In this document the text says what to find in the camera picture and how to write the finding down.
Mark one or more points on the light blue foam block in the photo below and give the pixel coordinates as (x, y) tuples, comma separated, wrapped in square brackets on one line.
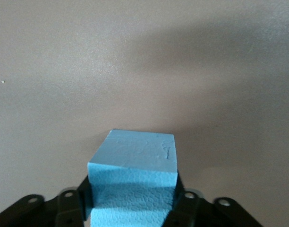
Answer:
[(132, 179)]

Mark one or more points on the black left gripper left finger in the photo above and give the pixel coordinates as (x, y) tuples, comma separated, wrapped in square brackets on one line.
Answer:
[(66, 208)]

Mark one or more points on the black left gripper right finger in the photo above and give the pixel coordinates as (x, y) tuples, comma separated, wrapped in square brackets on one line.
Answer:
[(191, 210)]

